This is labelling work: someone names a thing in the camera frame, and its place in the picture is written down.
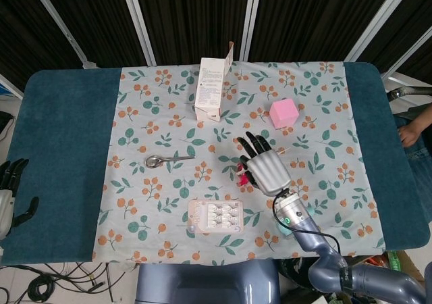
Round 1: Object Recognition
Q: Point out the blue jeans leg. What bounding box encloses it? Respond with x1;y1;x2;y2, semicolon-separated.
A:
393;113;432;224

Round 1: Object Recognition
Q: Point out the black floor cable bundle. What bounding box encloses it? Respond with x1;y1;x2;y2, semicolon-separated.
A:
0;262;136;297

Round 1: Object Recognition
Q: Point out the metal spoon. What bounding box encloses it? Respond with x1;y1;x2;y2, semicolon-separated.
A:
144;154;197;168

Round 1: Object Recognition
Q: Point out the teal table cover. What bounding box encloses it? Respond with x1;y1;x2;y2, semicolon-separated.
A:
1;61;429;263

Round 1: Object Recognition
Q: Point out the white feather shuttlecock colourful base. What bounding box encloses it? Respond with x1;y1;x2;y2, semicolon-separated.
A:
235;146;288;187

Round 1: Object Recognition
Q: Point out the white cardboard carton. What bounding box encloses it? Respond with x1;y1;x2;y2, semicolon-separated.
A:
194;41;235;123

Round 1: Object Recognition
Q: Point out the person's bare hand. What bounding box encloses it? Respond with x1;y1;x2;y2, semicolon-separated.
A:
398;101;432;148

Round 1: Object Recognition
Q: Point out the clear blister pack tray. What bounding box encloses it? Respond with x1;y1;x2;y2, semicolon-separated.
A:
186;199;245;235

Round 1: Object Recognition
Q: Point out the white screen frame post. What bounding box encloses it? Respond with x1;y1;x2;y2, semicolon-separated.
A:
118;0;157;67
380;25;432;80
343;0;411;63
26;0;96;70
238;0;263;63

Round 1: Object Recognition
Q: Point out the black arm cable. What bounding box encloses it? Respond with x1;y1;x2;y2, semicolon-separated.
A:
272;191;342;256

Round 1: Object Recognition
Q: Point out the grey metal tube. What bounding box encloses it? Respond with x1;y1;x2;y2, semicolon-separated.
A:
386;85;432;102

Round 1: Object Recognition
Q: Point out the floral tablecloth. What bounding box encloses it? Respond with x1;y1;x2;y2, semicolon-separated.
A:
91;60;387;265

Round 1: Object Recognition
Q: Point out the black pleated screen curtain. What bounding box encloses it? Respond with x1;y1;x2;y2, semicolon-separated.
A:
0;0;432;92

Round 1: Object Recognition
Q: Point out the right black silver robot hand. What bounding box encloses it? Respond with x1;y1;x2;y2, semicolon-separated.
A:
235;131;292;197

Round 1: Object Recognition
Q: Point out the coiled black floor cable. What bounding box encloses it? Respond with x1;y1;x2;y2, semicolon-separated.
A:
28;276;57;303

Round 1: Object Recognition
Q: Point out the black bin bag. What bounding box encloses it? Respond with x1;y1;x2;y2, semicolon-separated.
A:
279;257;325;304

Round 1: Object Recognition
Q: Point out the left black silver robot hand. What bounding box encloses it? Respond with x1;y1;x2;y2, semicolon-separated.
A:
0;158;40;239

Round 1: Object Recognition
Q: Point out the light blue plastic toy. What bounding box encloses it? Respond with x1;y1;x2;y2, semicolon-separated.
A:
275;205;317;238

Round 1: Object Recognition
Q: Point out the pink foam cube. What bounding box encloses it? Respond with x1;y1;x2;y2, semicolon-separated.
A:
269;98;300;130

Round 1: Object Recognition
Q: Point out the blue-grey robot torso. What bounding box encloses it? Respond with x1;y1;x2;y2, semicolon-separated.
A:
134;259;281;304

